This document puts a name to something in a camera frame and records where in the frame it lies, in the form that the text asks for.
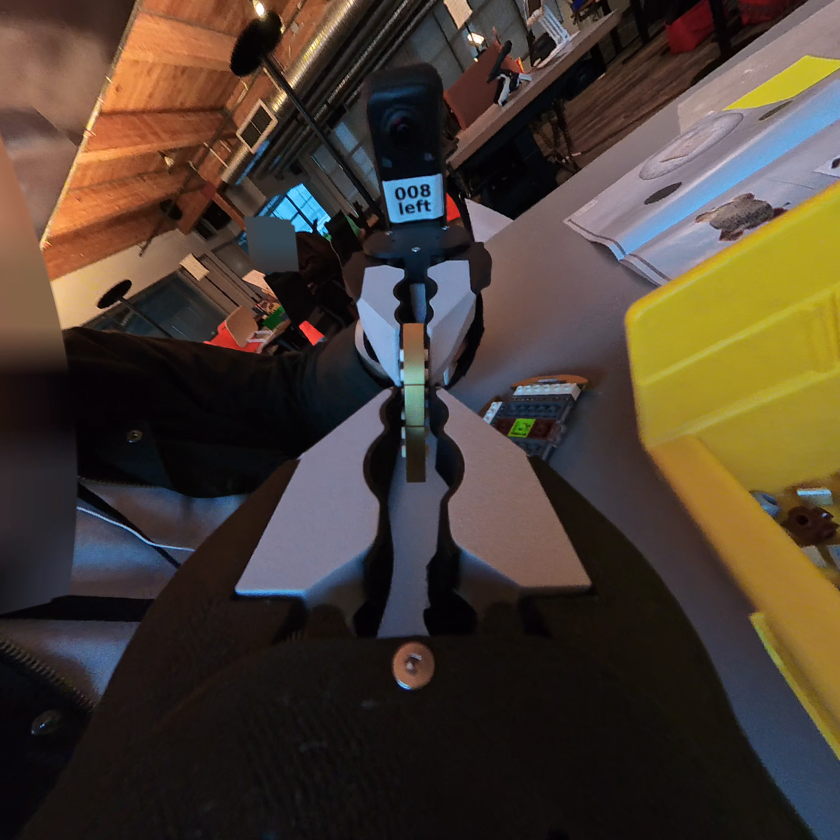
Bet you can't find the toy instruction booklet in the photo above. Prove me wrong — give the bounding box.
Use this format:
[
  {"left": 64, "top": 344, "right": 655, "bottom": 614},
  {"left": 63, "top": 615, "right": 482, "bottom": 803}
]
[{"left": 564, "top": 85, "right": 840, "bottom": 287}]

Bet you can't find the pile of toy bricks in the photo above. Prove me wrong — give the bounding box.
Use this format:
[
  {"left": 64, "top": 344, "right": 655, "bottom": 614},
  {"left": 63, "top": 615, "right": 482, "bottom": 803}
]
[{"left": 751, "top": 486, "right": 840, "bottom": 585}]

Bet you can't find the yellow plastic bin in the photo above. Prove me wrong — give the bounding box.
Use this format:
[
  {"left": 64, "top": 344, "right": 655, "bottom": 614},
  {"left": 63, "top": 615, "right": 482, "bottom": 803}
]
[{"left": 625, "top": 187, "right": 840, "bottom": 756}]

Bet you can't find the silver ventilation duct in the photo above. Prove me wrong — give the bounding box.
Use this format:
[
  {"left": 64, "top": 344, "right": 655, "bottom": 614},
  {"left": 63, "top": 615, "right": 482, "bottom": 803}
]
[{"left": 220, "top": 0, "right": 437, "bottom": 185}]

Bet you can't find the person's torso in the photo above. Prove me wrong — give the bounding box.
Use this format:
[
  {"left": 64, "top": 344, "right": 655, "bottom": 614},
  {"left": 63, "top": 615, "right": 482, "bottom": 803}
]
[{"left": 0, "top": 472, "right": 224, "bottom": 840}]

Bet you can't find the round toy pot build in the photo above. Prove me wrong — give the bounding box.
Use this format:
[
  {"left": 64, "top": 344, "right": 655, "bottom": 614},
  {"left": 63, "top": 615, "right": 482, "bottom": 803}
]
[{"left": 481, "top": 374, "right": 589, "bottom": 460}]

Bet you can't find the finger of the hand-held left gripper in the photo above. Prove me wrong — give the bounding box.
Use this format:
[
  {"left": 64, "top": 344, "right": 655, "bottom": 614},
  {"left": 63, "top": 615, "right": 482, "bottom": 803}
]
[
  {"left": 354, "top": 264, "right": 406, "bottom": 386},
  {"left": 427, "top": 259, "right": 478, "bottom": 389}
]

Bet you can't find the long grey work table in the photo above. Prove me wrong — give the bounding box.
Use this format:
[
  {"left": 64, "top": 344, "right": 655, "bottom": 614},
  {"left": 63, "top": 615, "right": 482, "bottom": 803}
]
[{"left": 449, "top": 7, "right": 631, "bottom": 172}]

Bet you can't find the white earphone cable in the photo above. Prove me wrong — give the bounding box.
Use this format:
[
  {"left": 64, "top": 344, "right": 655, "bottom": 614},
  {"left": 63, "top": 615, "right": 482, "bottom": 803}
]
[{"left": 75, "top": 502, "right": 198, "bottom": 552}]

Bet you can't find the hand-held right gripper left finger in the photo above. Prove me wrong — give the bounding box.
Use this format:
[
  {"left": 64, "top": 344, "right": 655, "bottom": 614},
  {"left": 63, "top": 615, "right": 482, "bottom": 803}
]
[{"left": 235, "top": 387, "right": 398, "bottom": 634}]

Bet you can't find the grey desk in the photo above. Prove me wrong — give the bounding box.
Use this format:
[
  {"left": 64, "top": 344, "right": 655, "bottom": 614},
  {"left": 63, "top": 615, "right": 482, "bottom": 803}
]
[{"left": 377, "top": 26, "right": 840, "bottom": 840}]

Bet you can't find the tan curved toy panel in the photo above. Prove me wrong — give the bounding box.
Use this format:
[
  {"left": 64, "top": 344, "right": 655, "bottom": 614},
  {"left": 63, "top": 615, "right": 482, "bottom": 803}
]
[{"left": 397, "top": 322, "right": 431, "bottom": 483}]

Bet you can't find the black pendant lamp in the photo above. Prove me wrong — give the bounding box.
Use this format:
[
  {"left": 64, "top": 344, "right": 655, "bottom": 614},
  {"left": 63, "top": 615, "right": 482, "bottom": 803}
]
[{"left": 230, "top": 13, "right": 284, "bottom": 76}]

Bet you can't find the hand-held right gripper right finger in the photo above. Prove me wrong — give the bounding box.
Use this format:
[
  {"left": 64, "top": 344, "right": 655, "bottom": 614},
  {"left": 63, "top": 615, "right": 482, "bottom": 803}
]
[{"left": 428, "top": 387, "right": 592, "bottom": 633}]

